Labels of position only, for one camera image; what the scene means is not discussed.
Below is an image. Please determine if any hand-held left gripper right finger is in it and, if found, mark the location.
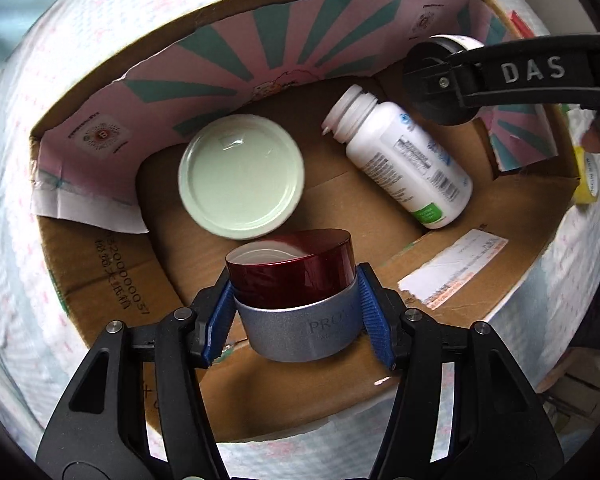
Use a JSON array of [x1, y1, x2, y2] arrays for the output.
[[355, 262, 567, 480]]

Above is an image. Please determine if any pale green round lid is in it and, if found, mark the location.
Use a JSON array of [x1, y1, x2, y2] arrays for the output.
[[178, 114, 306, 240]]

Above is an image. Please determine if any white patterned bed sheet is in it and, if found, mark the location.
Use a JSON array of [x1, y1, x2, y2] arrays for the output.
[[0, 0, 600, 480]]

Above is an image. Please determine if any yellow container with white label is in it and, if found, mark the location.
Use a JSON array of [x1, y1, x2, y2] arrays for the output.
[[573, 146, 600, 206]]

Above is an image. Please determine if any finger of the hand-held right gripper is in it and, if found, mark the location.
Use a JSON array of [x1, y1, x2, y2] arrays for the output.
[[426, 49, 485, 111]]

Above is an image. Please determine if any cardboard box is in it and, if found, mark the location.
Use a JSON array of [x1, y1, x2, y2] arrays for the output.
[[29, 0, 581, 443]]

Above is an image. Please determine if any white pill bottle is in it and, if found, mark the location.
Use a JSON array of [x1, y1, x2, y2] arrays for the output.
[[321, 85, 473, 230]]

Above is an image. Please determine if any black and white round jar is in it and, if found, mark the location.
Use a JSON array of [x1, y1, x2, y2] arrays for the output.
[[403, 34, 483, 127]]

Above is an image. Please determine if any light blue cloth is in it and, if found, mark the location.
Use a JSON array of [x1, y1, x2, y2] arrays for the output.
[[0, 0, 98, 96]]

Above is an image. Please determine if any silver jar with red lid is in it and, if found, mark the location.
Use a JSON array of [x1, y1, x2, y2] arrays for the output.
[[225, 230, 366, 363]]

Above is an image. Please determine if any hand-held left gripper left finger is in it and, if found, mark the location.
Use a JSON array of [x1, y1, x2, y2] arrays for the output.
[[35, 267, 241, 480]]

